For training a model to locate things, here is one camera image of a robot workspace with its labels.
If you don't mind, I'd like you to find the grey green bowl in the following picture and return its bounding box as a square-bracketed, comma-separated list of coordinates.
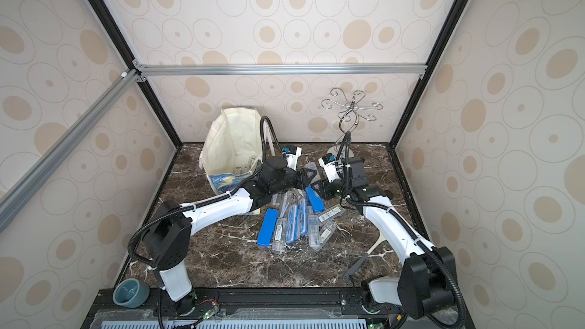
[113, 278, 150, 309]

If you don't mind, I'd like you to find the Starry Night canvas tote bag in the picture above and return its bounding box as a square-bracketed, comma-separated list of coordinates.
[199, 108, 262, 195]

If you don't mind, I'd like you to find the chrome jewelry stand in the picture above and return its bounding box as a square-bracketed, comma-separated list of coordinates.
[321, 87, 384, 155]

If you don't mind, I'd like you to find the black corner frame post left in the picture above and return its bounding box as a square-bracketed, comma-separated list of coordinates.
[88, 0, 183, 150]

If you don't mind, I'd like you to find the clear case blue compass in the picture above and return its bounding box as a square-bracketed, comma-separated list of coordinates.
[285, 203, 298, 245]
[296, 198, 309, 238]

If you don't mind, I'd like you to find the clear case blue compass rear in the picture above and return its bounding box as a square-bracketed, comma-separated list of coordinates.
[296, 198, 309, 238]

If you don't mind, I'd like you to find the clear case blue compass front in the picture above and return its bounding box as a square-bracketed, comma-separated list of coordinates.
[285, 203, 298, 245]

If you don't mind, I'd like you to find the black corner frame post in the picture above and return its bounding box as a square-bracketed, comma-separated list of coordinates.
[88, 0, 183, 150]
[389, 0, 469, 150]

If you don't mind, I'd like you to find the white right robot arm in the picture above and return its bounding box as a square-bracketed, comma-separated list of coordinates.
[315, 154, 468, 328]

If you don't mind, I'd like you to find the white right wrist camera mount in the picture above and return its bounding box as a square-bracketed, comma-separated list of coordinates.
[318, 153, 342, 183]

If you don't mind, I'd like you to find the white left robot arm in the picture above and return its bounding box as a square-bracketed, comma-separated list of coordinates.
[128, 156, 317, 302]

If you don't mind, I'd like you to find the black corner frame post right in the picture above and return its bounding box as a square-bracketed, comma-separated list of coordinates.
[389, 0, 469, 150]

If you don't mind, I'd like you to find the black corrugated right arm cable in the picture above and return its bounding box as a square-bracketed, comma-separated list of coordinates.
[340, 130, 467, 329]

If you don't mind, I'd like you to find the aluminium frame rail left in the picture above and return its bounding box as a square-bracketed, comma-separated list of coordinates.
[1, 69, 138, 230]

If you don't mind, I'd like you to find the white spatula black handle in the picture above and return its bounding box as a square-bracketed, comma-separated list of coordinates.
[344, 233, 385, 280]

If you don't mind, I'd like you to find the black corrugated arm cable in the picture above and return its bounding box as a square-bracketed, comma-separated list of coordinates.
[340, 130, 467, 329]
[126, 115, 286, 268]

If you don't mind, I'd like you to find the clear case with barcode label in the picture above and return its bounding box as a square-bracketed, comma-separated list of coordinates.
[317, 205, 345, 225]

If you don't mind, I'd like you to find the aluminium frame rail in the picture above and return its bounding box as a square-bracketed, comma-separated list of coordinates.
[1, 69, 138, 230]
[138, 62, 427, 76]

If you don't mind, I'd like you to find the aluminium frame rail back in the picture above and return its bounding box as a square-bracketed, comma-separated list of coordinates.
[138, 62, 427, 76]

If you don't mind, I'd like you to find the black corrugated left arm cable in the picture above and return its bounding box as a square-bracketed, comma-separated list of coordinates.
[126, 115, 286, 268]

